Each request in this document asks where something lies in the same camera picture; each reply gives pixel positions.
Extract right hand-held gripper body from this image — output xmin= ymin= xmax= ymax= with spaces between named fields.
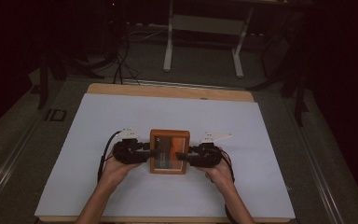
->
xmin=186 ymin=132 xmax=233 ymax=169

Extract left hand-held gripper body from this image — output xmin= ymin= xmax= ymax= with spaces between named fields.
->
xmin=112 ymin=126 xmax=152 ymax=165

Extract wooden picture frame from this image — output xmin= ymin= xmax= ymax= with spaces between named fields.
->
xmin=149 ymin=128 xmax=191 ymax=175

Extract person's left hand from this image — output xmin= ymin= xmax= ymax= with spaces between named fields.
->
xmin=100 ymin=153 xmax=142 ymax=191

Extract person's right hand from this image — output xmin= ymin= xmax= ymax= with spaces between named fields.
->
xmin=198 ymin=147 xmax=236 ymax=191

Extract white table mat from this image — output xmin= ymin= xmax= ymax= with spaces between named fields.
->
xmin=34 ymin=92 xmax=296 ymax=219

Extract metal floor strip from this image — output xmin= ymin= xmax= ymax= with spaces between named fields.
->
xmin=122 ymin=78 xmax=247 ymax=91

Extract black floor socket plate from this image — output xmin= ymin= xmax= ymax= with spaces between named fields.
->
xmin=44 ymin=108 xmax=68 ymax=122

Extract black metal stand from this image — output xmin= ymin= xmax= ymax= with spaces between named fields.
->
xmin=279 ymin=69 xmax=310 ymax=127

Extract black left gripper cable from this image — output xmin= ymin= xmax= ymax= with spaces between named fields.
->
xmin=96 ymin=130 xmax=123 ymax=184

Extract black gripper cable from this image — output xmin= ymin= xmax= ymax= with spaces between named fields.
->
xmin=218 ymin=148 xmax=237 ymax=185
xmin=96 ymin=130 xmax=123 ymax=184

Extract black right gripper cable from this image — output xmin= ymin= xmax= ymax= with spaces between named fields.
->
xmin=218 ymin=148 xmax=237 ymax=185

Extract black floor cables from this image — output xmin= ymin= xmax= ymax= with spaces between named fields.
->
xmin=113 ymin=29 xmax=142 ymax=86

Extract white metal desk frame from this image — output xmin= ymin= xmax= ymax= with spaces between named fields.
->
xmin=162 ymin=0 xmax=255 ymax=78

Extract metal floor rail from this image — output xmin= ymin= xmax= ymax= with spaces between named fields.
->
xmin=0 ymin=116 xmax=43 ymax=208
xmin=287 ymin=94 xmax=345 ymax=224

